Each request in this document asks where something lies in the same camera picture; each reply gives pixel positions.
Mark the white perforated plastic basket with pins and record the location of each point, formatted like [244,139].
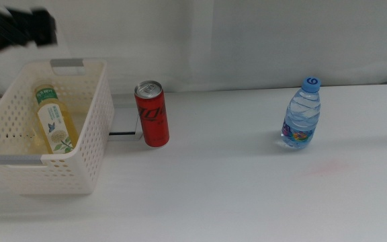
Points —
[92,141]

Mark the red cola can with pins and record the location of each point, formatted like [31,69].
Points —
[152,121]

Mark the clear water bottle blue cap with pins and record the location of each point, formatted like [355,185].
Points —
[301,114]

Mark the yellow tea bottle green label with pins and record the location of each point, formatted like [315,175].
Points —
[54,124]

